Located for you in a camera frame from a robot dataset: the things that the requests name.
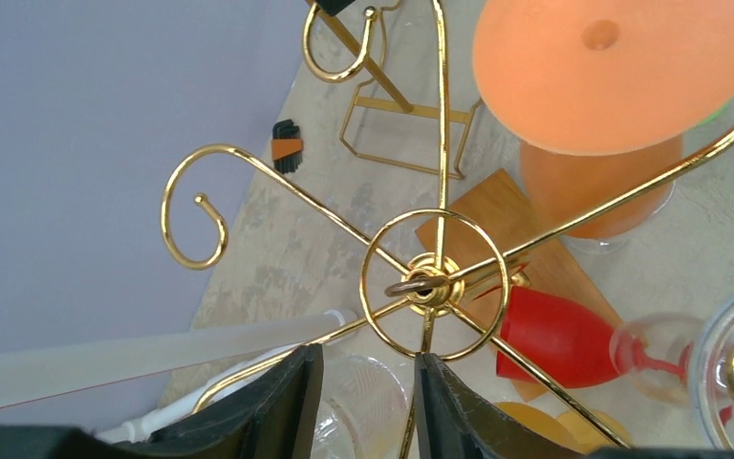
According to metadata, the orange goblet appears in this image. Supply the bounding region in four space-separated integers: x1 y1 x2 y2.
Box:
472 1 734 225

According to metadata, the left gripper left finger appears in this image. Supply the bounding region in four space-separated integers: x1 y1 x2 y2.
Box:
0 344 324 458

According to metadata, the gold rectangular wire rack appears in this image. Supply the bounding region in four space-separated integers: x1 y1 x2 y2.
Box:
306 0 486 182

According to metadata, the red goblet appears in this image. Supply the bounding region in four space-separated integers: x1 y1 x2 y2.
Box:
500 287 703 406

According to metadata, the small orange black object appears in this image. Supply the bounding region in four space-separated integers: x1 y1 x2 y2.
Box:
270 119 304 174

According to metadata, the clear wine glass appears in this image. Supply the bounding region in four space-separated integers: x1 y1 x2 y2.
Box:
561 181 677 254
311 354 408 458
609 295 734 448

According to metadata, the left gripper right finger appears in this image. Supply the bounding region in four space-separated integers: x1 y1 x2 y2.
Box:
413 352 734 459

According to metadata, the white PVC pipe assembly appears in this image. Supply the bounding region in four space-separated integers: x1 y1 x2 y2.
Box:
95 307 362 445

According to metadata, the gold scroll wine glass rack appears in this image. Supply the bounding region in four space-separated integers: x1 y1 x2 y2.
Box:
160 1 734 448

